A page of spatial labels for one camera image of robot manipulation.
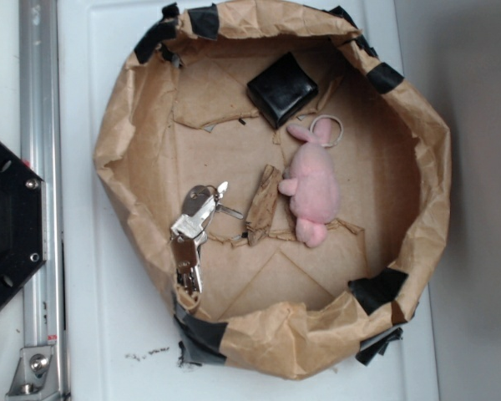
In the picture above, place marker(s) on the black box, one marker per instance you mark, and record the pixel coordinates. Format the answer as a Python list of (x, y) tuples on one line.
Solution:
[(281, 90)]

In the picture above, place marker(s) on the crumpled brown paper scrap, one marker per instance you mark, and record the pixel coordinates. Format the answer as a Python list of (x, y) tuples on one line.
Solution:
[(259, 218)]

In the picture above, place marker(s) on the brown paper bag bin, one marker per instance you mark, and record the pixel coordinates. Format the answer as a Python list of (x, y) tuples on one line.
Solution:
[(180, 116)]

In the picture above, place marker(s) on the pink plush bunny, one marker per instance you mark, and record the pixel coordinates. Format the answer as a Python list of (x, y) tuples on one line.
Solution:
[(310, 181)]

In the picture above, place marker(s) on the silver key bunch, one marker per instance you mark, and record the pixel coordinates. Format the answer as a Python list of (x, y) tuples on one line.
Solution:
[(188, 233)]

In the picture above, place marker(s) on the aluminium rail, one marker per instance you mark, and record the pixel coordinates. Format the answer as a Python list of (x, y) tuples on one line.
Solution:
[(43, 296)]

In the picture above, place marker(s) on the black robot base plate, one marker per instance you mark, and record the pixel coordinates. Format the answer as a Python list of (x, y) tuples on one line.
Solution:
[(21, 224)]

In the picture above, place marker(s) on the metal corner bracket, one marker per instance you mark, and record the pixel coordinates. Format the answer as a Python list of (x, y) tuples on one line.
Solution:
[(36, 375)]

